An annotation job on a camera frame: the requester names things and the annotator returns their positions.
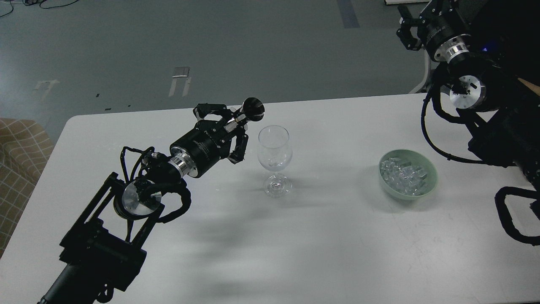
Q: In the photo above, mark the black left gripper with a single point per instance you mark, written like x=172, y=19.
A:
x=208, y=142

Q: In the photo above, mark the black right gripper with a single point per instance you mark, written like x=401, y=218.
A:
x=441, y=29

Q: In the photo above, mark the steel double jigger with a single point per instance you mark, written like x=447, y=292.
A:
x=252, y=109

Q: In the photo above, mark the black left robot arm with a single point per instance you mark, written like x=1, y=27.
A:
x=103, y=250

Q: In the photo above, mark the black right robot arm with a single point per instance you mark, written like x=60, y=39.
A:
x=482, y=71

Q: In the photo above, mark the clear wine glass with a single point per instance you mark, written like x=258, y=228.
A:
x=275, y=154

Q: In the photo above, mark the pile of ice cubes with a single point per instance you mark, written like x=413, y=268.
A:
x=401, y=175

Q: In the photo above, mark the white office chair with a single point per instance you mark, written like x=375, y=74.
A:
x=422, y=85

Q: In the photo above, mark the metal floor plate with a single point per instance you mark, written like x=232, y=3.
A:
x=180, y=72

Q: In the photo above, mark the seated person in black shirt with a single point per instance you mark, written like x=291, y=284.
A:
x=508, y=31

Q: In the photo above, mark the green bowl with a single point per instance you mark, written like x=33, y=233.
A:
x=417, y=159

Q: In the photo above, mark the beige checkered sofa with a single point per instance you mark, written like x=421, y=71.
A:
x=25, y=148

